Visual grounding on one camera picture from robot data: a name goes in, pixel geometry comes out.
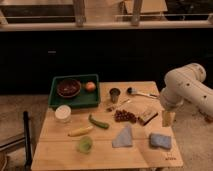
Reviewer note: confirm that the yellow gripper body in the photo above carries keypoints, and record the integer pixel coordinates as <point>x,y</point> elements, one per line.
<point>167,118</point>

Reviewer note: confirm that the grey-blue towel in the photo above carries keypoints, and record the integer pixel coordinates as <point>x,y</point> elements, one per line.
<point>124,138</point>

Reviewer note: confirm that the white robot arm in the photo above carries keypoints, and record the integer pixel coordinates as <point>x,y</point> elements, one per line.
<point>186,83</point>

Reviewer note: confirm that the metal cup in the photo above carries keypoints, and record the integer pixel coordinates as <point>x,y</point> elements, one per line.
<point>114,95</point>

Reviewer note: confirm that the green cup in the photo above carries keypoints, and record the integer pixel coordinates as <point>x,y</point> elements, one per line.
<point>85,144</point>

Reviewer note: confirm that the white paper cup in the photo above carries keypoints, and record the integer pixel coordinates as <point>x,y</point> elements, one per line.
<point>63,113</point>

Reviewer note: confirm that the brown box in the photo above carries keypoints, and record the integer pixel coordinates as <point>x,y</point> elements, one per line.
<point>147,116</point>

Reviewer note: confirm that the blue sponge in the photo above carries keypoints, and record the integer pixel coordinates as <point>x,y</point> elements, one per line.
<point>159,140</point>

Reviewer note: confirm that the black-headed brush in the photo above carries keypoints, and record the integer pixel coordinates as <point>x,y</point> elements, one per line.
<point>133,91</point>

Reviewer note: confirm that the red grapes bunch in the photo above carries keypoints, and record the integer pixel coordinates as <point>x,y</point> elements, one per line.
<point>123,115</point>

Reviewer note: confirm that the small spoon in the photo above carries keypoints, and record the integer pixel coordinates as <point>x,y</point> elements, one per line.
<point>111,108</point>

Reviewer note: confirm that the green cucumber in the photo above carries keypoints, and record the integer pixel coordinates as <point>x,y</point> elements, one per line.
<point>99,124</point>

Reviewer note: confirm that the orange apple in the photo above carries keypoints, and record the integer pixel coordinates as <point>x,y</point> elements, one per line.
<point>90,86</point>

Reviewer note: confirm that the green plastic tray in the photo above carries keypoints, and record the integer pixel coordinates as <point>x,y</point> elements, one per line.
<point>83,99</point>

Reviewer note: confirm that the yellow banana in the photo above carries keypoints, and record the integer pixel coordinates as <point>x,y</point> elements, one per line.
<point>80,131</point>

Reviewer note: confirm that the dark red bowl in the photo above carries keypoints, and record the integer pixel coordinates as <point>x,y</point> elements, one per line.
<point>68,88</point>

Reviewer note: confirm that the black pole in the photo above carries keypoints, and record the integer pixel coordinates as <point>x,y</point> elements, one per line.
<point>27,140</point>

